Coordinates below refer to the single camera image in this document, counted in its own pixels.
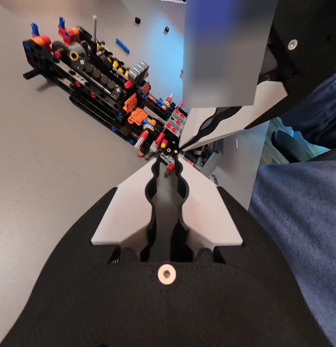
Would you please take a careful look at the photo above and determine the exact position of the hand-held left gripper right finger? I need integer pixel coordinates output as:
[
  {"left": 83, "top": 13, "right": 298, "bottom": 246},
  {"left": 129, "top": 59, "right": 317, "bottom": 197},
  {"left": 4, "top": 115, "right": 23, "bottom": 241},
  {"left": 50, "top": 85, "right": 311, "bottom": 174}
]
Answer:
[{"left": 176, "top": 159, "right": 243, "bottom": 261}]

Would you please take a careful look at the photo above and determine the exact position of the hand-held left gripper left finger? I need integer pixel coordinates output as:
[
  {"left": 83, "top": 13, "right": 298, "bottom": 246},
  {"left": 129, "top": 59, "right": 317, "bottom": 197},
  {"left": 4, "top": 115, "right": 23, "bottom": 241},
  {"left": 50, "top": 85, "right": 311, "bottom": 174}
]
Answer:
[{"left": 90, "top": 159, "right": 159, "bottom": 261}]

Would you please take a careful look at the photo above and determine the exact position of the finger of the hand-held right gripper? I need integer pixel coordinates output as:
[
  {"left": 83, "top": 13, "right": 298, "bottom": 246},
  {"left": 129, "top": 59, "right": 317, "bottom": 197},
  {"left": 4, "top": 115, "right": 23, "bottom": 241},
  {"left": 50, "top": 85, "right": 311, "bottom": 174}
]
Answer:
[
  {"left": 181, "top": 81, "right": 289, "bottom": 152},
  {"left": 179, "top": 107, "right": 218, "bottom": 149}
]

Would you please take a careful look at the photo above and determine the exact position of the lego car chassis model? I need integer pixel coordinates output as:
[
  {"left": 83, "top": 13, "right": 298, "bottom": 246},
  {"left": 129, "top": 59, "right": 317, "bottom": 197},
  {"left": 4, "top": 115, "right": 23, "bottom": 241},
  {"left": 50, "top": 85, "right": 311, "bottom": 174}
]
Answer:
[{"left": 23, "top": 15, "right": 224, "bottom": 186}]

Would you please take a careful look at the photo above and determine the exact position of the blue lego pin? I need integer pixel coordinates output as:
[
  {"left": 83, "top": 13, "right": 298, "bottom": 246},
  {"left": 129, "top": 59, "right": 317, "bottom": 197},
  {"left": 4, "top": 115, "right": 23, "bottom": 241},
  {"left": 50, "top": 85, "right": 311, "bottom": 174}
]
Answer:
[{"left": 115, "top": 38, "right": 130, "bottom": 54}]

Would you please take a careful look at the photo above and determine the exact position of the black office chair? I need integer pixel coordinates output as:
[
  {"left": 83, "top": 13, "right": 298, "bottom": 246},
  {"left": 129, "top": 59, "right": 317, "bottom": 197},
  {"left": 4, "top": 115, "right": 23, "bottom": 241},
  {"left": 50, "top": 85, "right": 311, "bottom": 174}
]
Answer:
[{"left": 271, "top": 130, "right": 332, "bottom": 163}]

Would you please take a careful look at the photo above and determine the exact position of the person's blue-clad body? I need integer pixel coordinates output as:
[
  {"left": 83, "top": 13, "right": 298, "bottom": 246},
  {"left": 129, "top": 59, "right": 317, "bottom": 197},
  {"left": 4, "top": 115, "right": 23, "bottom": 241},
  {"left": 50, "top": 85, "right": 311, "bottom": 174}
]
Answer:
[{"left": 248, "top": 152, "right": 336, "bottom": 347}]

